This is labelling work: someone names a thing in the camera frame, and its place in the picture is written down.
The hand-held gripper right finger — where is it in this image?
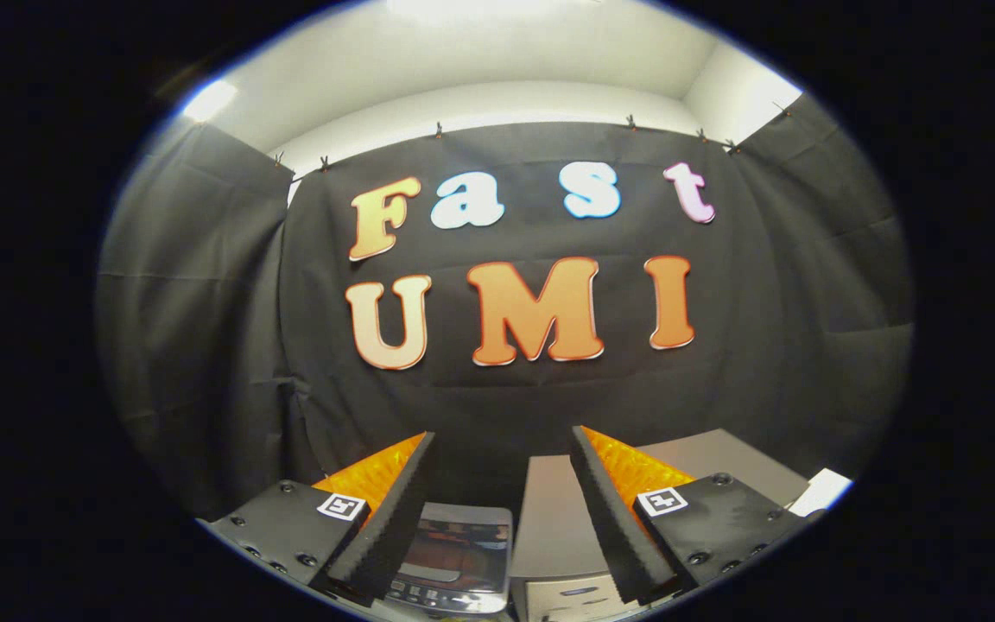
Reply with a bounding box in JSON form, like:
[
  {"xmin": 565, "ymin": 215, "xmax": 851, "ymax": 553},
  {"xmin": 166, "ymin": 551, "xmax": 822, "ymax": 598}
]
[{"xmin": 567, "ymin": 425, "xmax": 827, "ymax": 607}]

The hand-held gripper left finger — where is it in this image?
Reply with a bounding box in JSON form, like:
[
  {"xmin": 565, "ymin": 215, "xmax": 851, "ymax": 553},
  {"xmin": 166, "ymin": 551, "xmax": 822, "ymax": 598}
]
[{"xmin": 198, "ymin": 430, "xmax": 440, "ymax": 606}]

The dark glass washing machine lid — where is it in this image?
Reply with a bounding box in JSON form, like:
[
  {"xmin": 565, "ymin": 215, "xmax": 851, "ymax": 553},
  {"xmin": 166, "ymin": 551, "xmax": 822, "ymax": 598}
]
[{"xmin": 396, "ymin": 504, "xmax": 514, "ymax": 593}]

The grey washing machine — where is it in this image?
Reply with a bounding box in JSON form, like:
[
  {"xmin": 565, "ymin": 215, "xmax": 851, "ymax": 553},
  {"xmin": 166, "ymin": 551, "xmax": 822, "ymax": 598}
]
[{"xmin": 377, "ymin": 504, "xmax": 516, "ymax": 622}]

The black backdrop cloth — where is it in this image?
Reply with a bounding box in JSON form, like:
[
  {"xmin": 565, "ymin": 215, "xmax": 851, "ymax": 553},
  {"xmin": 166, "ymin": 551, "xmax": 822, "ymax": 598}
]
[{"xmin": 96, "ymin": 93, "xmax": 917, "ymax": 524}]

